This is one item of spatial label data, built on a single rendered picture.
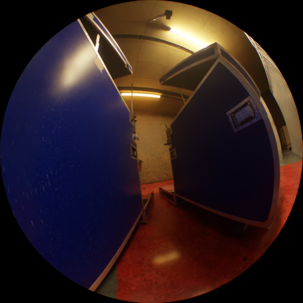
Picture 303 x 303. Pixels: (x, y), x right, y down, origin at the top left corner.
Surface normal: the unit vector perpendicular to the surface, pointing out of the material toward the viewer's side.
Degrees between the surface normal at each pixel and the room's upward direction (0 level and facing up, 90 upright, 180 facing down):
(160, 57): 180
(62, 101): 90
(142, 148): 90
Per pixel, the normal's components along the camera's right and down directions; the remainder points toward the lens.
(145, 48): 0.11, 0.97
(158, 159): 0.26, -0.23
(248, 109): -0.98, 0.07
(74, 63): 0.99, -0.14
